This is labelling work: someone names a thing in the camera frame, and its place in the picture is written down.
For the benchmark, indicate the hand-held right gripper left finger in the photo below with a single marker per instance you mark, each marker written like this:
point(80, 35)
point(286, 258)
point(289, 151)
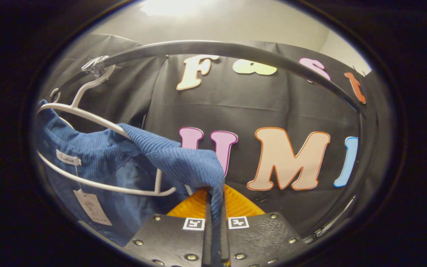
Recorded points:
point(176, 237)

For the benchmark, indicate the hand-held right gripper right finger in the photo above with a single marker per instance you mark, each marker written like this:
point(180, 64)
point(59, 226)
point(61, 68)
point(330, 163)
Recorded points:
point(258, 237)

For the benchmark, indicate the white hanger with taped hook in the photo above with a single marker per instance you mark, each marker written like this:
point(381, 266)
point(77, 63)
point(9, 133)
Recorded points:
point(158, 181)

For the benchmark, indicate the white plastic hanger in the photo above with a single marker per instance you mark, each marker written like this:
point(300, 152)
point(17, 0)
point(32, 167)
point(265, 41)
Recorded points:
point(51, 97)

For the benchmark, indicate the black backdrop cloth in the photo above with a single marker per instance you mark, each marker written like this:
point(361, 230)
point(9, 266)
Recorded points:
point(272, 104)

